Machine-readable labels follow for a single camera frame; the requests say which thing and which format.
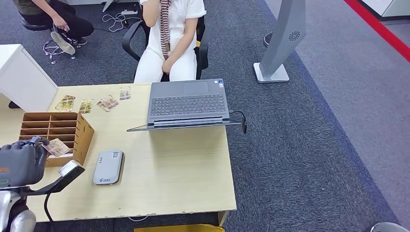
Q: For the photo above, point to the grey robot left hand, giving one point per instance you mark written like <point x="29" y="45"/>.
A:
<point x="19" y="163"/>

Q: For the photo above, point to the person's left hand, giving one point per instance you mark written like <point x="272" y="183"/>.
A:
<point x="168" y="67"/>

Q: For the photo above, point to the autumn print ID card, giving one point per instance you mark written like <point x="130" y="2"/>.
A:
<point x="107" y="100"/>

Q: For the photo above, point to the person's right forearm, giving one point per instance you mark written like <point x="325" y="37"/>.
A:
<point x="150" y="14"/>

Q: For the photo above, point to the person's left forearm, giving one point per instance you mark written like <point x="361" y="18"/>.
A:
<point x="181" y="48"/>

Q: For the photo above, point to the robot left arm silver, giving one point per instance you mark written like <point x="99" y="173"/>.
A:
<point x="19" y="224"/>

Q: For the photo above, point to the robot right arm silver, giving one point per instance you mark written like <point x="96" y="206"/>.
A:
<point x="388" y="228"/>

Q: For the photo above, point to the person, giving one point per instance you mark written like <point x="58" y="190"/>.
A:
<point x="179" y="28"/>
<point x="72" y="20"/>

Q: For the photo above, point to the wooden slotted card organizer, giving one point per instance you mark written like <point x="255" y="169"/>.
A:
<point x="85" y="134"/>

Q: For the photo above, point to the grey card reader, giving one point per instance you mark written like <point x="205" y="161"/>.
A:
<point x="108" y="168"/>

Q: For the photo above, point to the black office chair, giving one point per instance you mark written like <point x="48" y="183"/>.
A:
<point x="203" y="54"/>

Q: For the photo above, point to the grey laptop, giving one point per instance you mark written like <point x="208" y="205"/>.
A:
<point x="187" y="101"/>

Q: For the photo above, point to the black cabinet foot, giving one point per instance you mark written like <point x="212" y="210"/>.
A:
<point x="15" y="104"/>

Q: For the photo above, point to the white power strip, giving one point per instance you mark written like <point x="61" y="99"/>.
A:
<point x="129" y="12"/>

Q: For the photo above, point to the white cabinet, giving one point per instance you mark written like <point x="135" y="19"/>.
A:
<point x="25" y="80"/>
<point x="394" y="7"/>

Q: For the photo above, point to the white furniture panel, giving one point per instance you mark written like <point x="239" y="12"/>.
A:
<point x="108" y="4"/>

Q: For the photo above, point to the dark round stand base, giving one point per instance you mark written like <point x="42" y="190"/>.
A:
<point x="267" y="40"/>

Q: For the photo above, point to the grey kiosk stand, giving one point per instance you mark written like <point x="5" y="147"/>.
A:
<point x="284" y="37"/>

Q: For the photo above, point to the black stool chrome base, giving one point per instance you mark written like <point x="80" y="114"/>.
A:
<point x="33" y="25"/>

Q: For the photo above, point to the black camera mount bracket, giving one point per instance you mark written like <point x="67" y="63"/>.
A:
<point x="59" y="185"/>

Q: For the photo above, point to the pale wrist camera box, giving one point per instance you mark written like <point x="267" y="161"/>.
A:
<point x="69" y="167"/>

